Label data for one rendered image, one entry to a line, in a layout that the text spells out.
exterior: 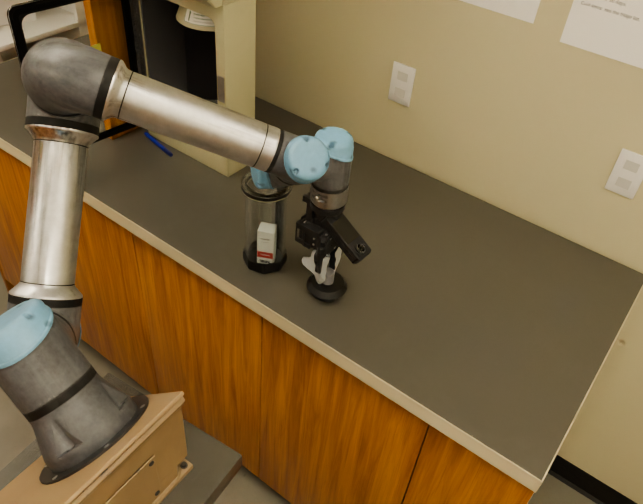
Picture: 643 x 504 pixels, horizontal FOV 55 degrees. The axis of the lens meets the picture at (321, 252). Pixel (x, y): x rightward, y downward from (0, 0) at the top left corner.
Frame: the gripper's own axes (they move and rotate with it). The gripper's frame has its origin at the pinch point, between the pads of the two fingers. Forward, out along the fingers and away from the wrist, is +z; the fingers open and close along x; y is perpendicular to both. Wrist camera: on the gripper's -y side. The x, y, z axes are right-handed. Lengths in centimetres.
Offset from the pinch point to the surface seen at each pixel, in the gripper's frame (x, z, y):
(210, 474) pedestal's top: 48.3, 5.1, -11.1
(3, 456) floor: 52, 99, 84
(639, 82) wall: -61, -38, -36
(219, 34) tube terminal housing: -17, -35, 48
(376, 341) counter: 4.6, 5.0, -16.8
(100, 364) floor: 8, 99, 90
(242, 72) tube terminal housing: -24, -24, 47
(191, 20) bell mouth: -19, -34, 59
